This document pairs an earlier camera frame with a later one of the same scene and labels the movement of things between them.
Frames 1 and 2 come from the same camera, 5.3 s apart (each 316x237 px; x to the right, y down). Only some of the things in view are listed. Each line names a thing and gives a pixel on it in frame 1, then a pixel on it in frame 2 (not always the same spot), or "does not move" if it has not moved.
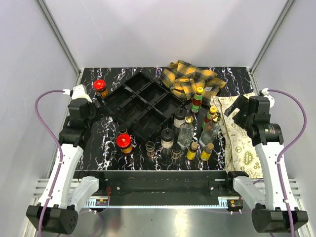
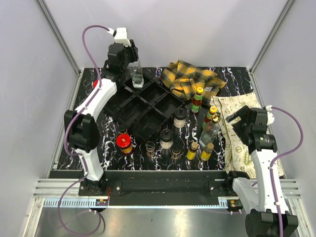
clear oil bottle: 211,131 does not move
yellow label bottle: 191,152 does not move
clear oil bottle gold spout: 186,133 → 134,69
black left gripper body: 95,115 → 131,56
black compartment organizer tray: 142,105 does not move
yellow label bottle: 206,154 does not move
